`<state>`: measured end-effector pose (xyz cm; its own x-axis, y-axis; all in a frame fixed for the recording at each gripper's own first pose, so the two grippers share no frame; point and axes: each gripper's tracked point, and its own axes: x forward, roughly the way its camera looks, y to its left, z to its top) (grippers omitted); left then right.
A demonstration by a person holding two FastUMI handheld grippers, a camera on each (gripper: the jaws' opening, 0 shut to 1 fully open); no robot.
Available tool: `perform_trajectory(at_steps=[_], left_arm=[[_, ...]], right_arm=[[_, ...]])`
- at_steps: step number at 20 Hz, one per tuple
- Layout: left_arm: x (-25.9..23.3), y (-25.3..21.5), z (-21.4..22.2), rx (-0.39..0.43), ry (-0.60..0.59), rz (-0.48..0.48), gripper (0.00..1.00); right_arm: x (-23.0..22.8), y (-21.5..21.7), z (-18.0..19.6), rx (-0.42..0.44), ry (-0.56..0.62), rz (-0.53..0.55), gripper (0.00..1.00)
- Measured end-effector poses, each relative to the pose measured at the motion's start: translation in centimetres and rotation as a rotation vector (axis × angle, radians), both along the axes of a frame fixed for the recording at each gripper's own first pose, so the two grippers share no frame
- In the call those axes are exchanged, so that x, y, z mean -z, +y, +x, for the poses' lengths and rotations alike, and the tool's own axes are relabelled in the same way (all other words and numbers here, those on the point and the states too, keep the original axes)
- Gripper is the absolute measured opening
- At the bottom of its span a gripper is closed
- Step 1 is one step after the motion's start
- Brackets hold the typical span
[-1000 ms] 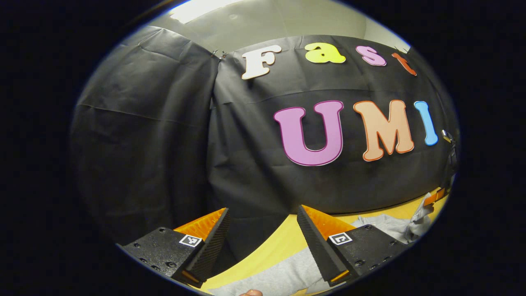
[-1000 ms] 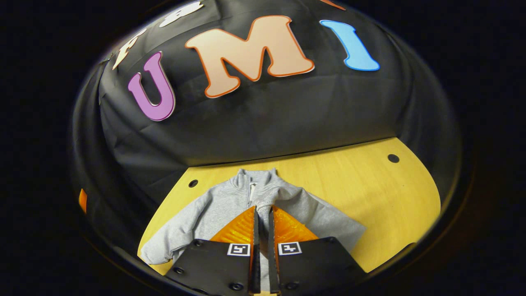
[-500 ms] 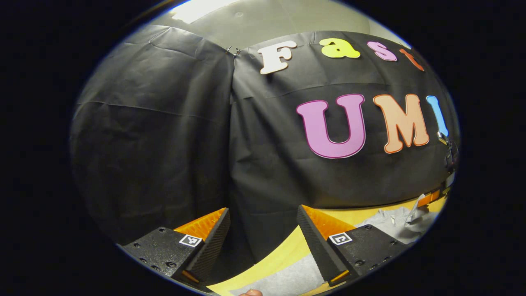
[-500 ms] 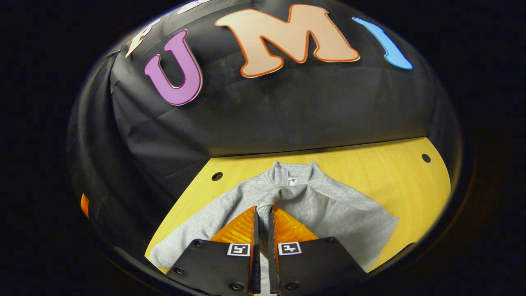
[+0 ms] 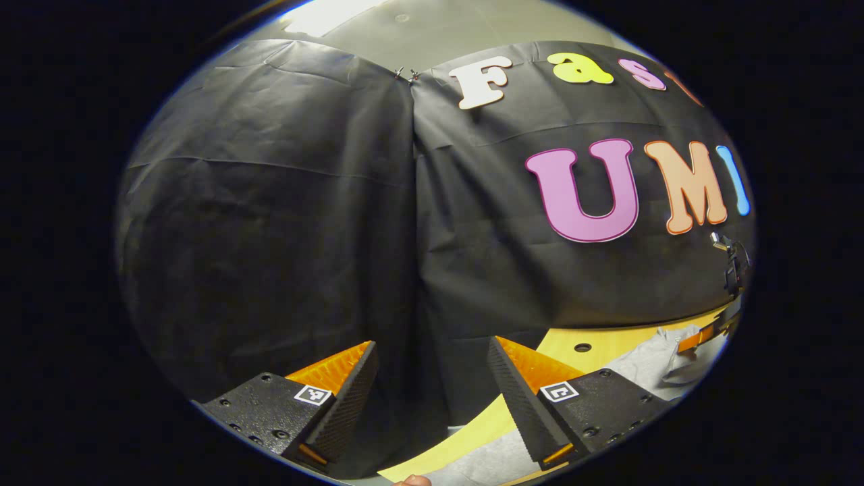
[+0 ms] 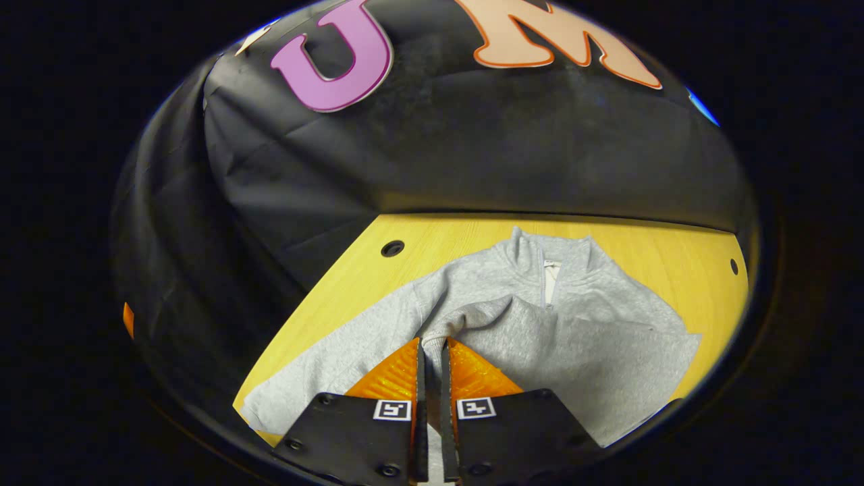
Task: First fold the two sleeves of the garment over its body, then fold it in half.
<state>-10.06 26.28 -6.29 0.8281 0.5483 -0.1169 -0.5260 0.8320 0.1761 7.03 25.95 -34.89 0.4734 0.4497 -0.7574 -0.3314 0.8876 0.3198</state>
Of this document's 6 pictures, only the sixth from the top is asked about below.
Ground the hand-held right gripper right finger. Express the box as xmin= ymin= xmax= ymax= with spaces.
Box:
xmin=440 ymin=336 xmax=601 ymax=486

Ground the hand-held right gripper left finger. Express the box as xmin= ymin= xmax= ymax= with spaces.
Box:
xmin=273 ymin=337 xmax=429 ymax=486

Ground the grey zip-neck sweatshirt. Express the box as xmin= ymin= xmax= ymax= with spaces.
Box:
xmin=240 ymin=226 xmax=703 ymax=450

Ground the black backdrop cloth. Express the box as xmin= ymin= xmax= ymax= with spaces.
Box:
xmin=111 ymin=0 xmax=757 ymax=406

